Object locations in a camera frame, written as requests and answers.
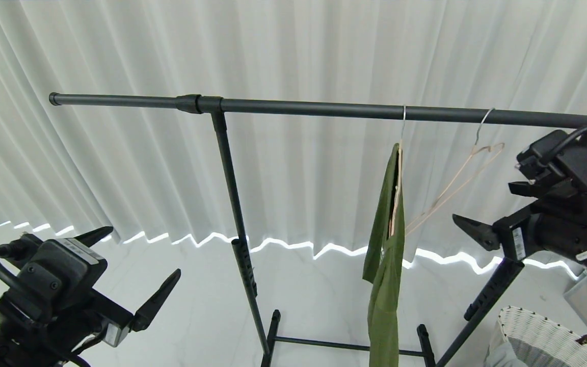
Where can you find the pale grey shorts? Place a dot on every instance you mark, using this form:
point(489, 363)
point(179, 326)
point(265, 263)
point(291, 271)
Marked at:
point(500, 359)

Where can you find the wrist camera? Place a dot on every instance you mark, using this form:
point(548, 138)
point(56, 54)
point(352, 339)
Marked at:
point(64, 270)
point(579, 173)

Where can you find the pink clothes hanger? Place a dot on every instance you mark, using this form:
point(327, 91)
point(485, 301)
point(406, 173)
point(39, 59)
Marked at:
point(478, 145)
point(399, 193)

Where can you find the white laundry basket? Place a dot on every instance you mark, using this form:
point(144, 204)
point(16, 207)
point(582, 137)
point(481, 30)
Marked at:
point(533, 331)

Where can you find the black clothes rack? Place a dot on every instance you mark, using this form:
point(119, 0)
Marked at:
point(298, 108)

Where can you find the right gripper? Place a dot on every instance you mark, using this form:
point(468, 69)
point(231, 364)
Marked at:
point(553, 235)

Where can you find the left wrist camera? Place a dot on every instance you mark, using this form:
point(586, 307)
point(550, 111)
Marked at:
point(64, 270)

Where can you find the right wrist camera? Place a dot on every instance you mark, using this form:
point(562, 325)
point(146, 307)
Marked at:
point(579, 173)

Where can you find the green long-sleeved shirt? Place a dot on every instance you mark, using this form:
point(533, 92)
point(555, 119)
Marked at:
point(385, 285)

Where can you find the white curtain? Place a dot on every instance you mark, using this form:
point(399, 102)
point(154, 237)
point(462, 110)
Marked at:
point(120, 178)

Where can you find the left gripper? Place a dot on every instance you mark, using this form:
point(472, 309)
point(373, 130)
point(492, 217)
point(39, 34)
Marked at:
point(105, 318)

